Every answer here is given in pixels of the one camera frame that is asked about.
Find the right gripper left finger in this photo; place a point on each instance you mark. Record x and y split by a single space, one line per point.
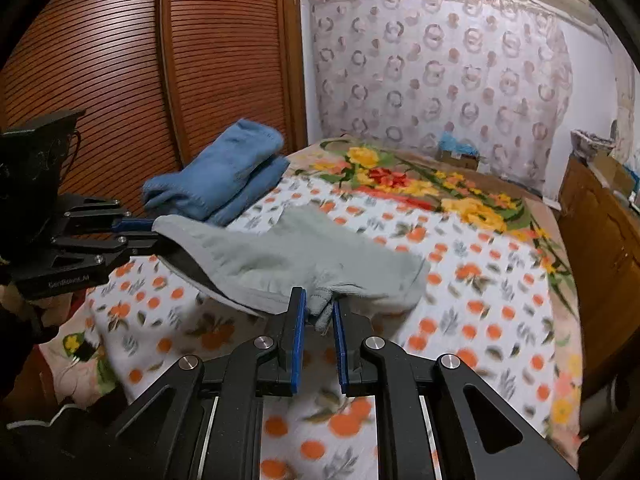
203 419

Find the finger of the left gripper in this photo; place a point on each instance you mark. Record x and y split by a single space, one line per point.
132 225
134 245

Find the orange print white sheet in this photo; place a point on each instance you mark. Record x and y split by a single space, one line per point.
130 330

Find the cardboard box on sideboard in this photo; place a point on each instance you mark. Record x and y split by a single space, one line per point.
614 174

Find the stack of newspapers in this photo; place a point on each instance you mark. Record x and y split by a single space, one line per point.
587 145

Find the cardboard box with blue bag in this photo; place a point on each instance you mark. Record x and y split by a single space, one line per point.
458 153

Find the circle pattern sheer curtain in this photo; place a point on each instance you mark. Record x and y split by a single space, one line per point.
492 74

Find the folded blue jeans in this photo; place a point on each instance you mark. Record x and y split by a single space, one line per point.
243 164

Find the floral pink blanket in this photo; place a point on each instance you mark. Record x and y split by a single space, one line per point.
499 293

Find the grey green shorts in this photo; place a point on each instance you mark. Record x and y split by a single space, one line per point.
304 248

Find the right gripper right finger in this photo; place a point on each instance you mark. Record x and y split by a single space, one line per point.
437 418

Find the wooden louvered wardrobe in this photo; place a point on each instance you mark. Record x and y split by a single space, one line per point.
155 81

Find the wooden sideboard cabinet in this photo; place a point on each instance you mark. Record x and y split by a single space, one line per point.
601 238

